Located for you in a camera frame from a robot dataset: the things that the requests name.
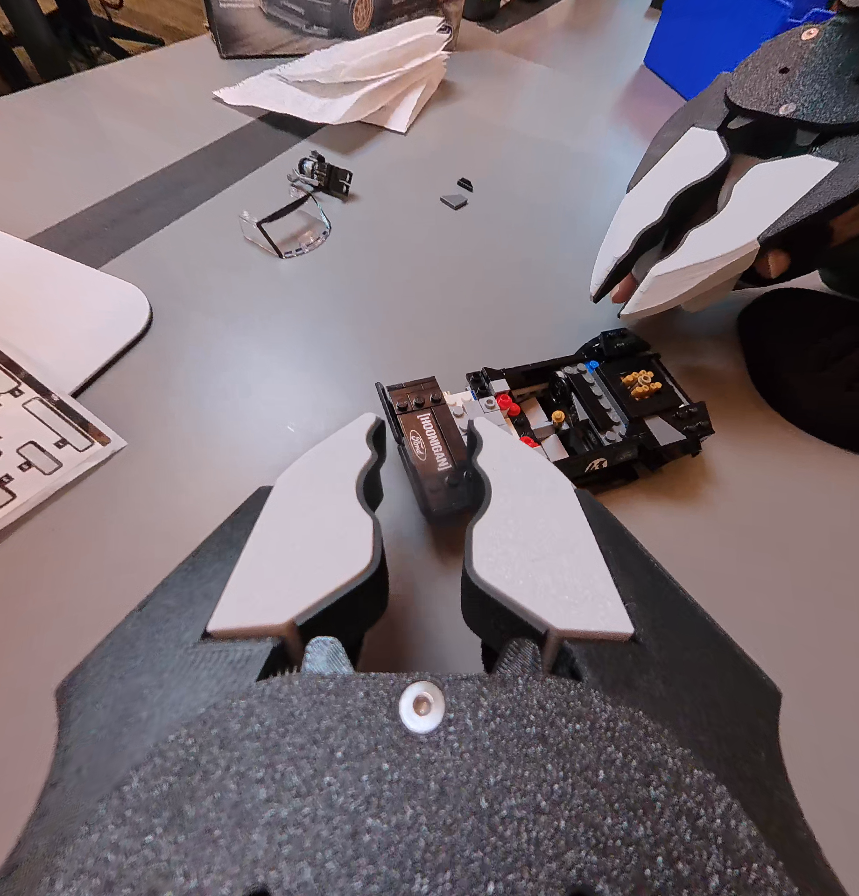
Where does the lego sticker sheet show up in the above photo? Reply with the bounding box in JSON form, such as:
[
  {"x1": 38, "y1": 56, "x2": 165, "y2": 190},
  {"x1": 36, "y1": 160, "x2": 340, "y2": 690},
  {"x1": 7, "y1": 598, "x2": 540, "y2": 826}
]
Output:
[{"x1": 0, "y1": 334, "x2": 128, "y2": 548}]

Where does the clear lego windshield piece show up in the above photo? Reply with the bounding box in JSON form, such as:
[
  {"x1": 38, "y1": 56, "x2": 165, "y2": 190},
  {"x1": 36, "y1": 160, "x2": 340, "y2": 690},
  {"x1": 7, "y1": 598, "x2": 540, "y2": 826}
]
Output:
[{"x1": 238, "y1": 189, "x2": 337, "y2": 264}]

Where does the crumpled white paper bag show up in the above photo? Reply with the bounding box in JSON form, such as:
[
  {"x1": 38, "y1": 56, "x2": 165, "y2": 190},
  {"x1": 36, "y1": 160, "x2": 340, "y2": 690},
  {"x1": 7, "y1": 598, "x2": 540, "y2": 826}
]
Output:
[{"x1": 213, "y1": 17, "x2": 453, "y2": 135}]

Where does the lego set box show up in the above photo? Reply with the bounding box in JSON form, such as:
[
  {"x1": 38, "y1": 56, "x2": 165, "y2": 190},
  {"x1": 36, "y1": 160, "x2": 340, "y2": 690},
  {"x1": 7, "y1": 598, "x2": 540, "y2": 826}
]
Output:
[{"x1": 204, "y1": 0, "x2": 467, "y2": 61}]

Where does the blue plastic bin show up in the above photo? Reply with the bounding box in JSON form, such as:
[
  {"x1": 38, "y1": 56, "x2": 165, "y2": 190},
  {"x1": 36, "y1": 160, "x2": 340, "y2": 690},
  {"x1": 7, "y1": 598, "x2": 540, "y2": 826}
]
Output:
[{"x1": 643, "y1": 0, "x2": 839, "y2": 100}]

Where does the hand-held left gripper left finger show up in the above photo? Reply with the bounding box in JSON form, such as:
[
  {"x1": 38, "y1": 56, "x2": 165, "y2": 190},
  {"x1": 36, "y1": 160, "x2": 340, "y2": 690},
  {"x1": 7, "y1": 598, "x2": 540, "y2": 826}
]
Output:
[{"x1": 204, "y1": 411, "x2": 393, "y2": 659}]

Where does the lego car model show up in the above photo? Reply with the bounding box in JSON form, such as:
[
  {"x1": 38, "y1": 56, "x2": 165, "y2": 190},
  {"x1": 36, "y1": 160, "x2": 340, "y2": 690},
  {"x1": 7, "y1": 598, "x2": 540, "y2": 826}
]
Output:
[{"x1": 374, "y1": 329, "x2": 716, "y2": 527}]

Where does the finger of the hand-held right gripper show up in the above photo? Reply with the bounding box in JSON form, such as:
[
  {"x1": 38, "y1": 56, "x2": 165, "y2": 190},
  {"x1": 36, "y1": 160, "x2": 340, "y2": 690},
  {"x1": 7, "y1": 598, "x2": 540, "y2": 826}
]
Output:
[
  {"x1": 619, "y1": 152, "x2": 841, "y2": 322},
  {"x1": 590, "y1": 126, "x2": 733, "y2": 306}
]

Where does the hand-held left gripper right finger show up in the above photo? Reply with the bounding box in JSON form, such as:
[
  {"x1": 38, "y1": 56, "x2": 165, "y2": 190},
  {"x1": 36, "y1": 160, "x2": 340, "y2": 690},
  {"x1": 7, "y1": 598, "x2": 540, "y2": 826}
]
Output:
[{"x1": 461, "y1": 418, "x2": 638, "y2": 666}]

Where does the black office chair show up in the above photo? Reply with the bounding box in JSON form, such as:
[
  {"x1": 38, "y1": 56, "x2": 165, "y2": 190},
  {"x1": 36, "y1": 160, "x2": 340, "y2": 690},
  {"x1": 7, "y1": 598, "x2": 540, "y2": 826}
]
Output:
[{"x1": 0, "y1": 0, "x2": 167, "y2": 102}]

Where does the small black lego assembly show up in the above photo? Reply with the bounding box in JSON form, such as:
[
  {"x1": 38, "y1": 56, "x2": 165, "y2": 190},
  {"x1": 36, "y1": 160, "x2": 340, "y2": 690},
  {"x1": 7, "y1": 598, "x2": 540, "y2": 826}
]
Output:
[{"x1": 289, "y1": 150, "x2": 355, "y2": 201}]

